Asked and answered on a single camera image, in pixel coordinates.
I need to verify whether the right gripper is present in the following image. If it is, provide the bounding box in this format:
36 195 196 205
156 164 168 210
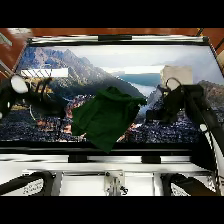
145 107 172 125

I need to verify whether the dark green T-shirt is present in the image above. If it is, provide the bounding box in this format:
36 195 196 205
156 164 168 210
70 85 148 155

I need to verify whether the beige garment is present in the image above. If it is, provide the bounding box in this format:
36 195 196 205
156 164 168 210
159 64 194 92

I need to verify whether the black cable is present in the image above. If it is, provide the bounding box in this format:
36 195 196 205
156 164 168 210
165 76 183 92

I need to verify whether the silver frame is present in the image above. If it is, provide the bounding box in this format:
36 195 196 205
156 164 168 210
0 34 224 197

